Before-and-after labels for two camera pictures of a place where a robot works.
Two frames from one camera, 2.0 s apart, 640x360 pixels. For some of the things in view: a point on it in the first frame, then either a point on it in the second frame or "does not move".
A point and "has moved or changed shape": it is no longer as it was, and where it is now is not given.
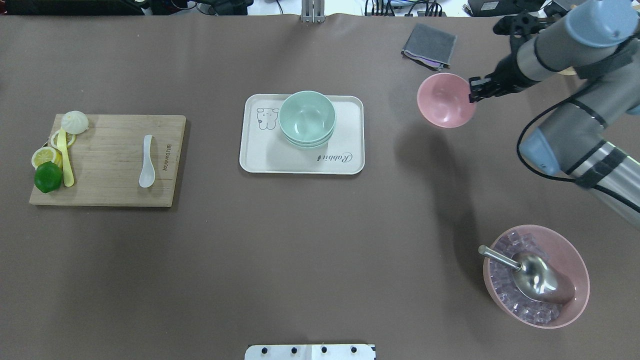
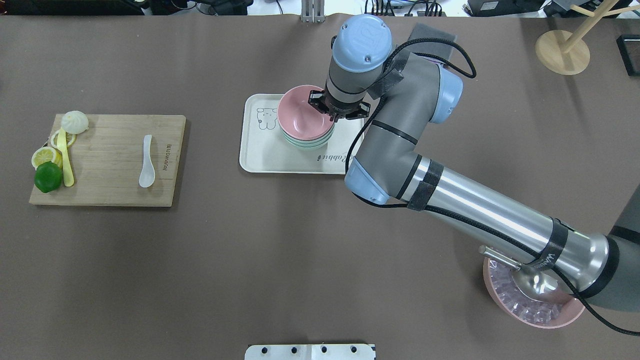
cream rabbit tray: (264, 149) does not move
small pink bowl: (443, 100) has moved or changed shape
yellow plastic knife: (62, 145) does not move
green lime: (48, 177) does not move
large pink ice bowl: (500, 281) does not move
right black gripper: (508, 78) to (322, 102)
